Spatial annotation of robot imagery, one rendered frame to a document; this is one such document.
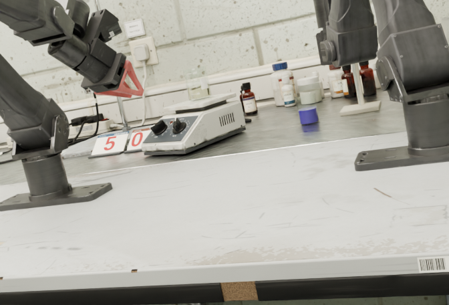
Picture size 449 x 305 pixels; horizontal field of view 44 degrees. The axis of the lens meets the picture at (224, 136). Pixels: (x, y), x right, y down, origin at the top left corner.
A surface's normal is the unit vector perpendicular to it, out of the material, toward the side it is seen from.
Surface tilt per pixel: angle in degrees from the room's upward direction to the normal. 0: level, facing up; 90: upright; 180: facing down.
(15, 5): 93
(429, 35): 68
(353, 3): 108
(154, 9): 90
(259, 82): 90
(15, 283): 90
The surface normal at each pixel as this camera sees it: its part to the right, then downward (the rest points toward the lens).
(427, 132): -0.47, 0.23
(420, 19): 0.03, -0.23
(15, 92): 0.93, -0.11
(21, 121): -0.07, 0.80
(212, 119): 0.75, -0.05
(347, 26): 0.17, 0.40
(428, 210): -0.20, -0.97
